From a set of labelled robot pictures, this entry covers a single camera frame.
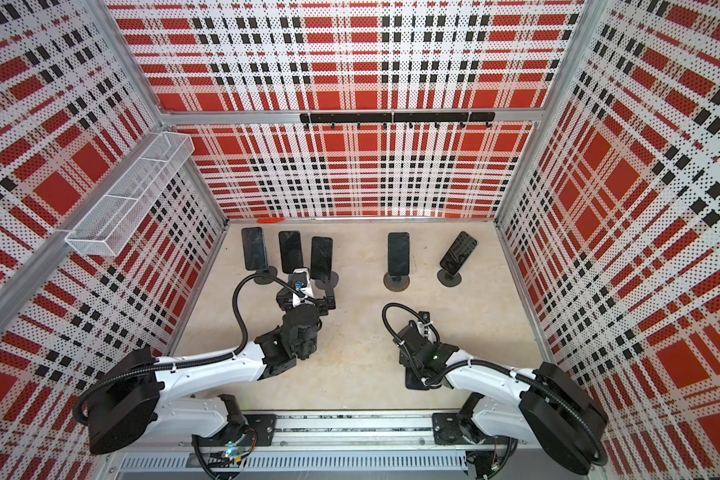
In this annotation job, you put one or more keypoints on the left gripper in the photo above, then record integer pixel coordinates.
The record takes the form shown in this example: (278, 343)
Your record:
(285, 302)

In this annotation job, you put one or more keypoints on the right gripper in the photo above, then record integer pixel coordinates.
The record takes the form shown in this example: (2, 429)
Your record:
(404, 360)

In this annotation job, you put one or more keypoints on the black phone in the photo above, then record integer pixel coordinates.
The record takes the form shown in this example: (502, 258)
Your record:
(398, 256)
(254, 249)
(458, 253)
(291, 253)
(321, 258)

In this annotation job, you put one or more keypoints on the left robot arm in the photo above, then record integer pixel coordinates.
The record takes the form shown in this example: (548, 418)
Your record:
(147, 398)

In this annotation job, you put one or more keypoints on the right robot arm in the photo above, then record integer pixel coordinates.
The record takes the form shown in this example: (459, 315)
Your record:
(542, 407)

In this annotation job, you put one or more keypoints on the stand far left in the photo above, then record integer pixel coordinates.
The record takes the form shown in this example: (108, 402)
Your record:
(265, 276)

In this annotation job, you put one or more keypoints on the brown base phone stand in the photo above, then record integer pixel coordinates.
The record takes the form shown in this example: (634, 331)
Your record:
(396, 283)

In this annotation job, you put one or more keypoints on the far right phone stand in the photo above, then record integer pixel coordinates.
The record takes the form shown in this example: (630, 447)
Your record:
(448, 280)

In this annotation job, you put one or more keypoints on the red marker at wall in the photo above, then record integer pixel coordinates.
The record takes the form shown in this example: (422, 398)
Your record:
(270, 220)

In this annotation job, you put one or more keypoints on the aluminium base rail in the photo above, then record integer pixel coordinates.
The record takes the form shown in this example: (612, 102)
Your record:
(397, 444)

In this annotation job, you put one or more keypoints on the white wire mesh basket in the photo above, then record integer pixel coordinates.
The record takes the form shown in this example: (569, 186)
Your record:
(112, 221)

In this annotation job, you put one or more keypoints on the black hook rail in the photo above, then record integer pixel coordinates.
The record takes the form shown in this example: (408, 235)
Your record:
(333, 119)

